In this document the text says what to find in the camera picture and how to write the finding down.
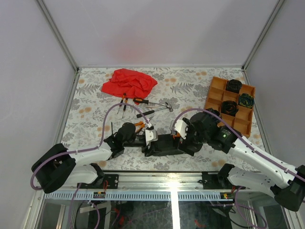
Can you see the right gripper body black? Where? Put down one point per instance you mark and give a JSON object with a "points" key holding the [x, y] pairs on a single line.
{"points": [[193, 139]]}

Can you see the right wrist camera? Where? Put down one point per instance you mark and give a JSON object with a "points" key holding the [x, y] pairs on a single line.
{"points": [[178, 128]]}

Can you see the wooden compartment tray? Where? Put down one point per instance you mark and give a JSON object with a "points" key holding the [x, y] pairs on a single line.
{"points": [[242, 122]]}

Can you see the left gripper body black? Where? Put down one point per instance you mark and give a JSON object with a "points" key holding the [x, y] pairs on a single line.
{"points": [[129, 141]]}

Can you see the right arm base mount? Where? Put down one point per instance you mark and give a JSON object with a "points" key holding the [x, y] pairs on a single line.
{"points": [[219, 180]]}

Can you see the black plastic tool case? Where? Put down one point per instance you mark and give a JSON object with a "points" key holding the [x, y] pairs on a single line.
{"points": [[167, 145]]}

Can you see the black orange rolled cloth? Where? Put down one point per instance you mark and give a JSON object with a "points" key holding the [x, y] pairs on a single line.
{"points": [[229, 108]]}

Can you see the dark rolled cloth top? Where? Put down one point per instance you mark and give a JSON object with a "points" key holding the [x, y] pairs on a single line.
{"points": [[234, 86]]}

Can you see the steel claw hammer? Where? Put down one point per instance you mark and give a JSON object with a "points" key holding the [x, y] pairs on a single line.
{"points": [[157, 107]]}

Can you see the aluminium front rail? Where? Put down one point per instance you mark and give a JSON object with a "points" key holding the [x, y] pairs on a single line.
{"points": [[164, 182]]}

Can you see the red crumpled cloth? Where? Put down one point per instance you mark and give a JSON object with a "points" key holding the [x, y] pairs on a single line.
{"points": [[133, 83]]}

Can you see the orange handled needle-nose pliers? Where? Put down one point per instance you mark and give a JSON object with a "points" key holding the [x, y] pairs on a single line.
{"points": [[140, 125]]}

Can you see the blue green rolled cloth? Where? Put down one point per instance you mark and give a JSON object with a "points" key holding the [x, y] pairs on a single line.
{"points": [[246, 100]]}

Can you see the dark floral rolled cloth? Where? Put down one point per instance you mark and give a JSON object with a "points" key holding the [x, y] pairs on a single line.
{"points": [[216, 112]]}

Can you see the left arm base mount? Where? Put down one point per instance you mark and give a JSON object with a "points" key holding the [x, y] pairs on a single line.
{"points": [[108, 181]]}

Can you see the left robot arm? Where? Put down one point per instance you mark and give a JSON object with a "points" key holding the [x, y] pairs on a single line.
{"points": [[57, 168]]}

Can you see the small orange black screwdriver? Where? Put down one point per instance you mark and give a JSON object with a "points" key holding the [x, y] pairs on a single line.
{"points": [[121, 102]]}

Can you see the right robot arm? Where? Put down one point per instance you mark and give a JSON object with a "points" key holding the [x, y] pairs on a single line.
{"points": [[233, 143]]}

